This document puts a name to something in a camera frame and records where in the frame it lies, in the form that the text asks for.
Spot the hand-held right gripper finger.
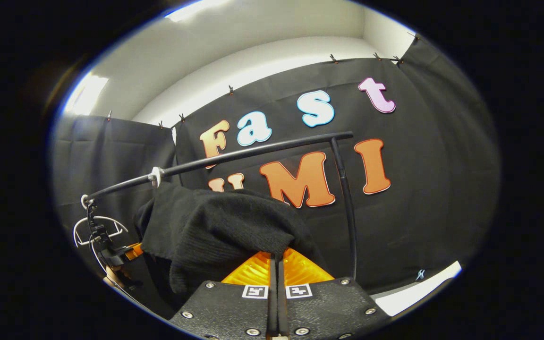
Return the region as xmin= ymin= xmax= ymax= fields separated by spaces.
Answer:
xmin=278 ymin=247 xmax=391 ymax=340
xmin=169 ymin=251 xmax=279 ymax=340

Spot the black knitted garment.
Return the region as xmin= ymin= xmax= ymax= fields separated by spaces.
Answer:
xmin=134 ymin=182 xmax=329 ymax=296

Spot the black metal clothes rack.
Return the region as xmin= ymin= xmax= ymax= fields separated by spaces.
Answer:
xmin=83 ymin=131 xmax=358 ymax=280

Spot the ceiling strip light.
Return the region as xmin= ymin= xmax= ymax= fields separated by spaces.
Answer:
xmin=63 ymin=73 xmax=110 ymax=117

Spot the black backdrop cloth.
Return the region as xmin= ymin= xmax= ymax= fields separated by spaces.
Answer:
xmin=51 ymin=35 xmax=502 ymax=322

